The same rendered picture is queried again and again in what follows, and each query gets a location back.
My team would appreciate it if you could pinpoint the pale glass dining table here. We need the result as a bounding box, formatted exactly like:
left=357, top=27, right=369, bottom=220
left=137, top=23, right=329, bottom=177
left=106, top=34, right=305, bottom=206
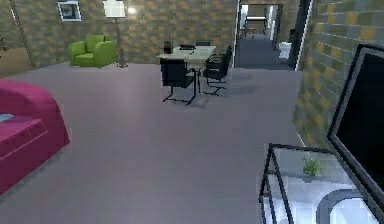
left=156, top=44, right=217, bottom=95

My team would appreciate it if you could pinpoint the green armchair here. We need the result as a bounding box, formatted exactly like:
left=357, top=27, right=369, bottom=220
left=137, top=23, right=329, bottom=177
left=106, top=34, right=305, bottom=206
left=68, top=34, right=118, bottom=68

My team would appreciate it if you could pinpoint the white shade floor lamp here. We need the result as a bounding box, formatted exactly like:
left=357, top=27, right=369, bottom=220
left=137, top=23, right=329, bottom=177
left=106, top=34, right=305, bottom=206
left=102, top=0, right=129, bottom=69

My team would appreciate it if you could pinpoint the small green house plant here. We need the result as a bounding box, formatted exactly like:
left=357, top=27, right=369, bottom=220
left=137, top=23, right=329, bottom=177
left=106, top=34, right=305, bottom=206
left=301, top=156, right=323, bottom=177

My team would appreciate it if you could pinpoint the black room door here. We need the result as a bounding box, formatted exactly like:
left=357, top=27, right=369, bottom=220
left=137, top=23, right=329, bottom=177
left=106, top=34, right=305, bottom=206
left=287, top=0, right=312, bottom=71

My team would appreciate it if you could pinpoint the magenta sofa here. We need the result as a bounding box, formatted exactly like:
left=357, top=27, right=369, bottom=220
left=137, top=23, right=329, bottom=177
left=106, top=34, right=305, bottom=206
left=0, top=79, right=71, bottom=196

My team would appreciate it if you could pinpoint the black television set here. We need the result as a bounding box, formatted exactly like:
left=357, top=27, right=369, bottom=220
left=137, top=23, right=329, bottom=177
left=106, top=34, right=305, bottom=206
left=326, top=43, right=384, bottom=214

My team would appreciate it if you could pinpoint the tan wooden cabinet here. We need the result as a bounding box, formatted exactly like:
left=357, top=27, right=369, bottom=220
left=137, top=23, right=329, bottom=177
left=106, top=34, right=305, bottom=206
left=0, top=46, right=34, bottom=79

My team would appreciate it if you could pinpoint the black frame glass stand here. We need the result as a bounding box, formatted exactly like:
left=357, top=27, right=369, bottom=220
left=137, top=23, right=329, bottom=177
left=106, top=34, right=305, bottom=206
left=258, top=143, right=384, bottom=224

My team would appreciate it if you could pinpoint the white framed wall picture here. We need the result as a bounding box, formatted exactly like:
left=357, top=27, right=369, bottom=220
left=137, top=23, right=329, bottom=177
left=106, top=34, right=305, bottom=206
left=56, top=0, right=83, bottom=23

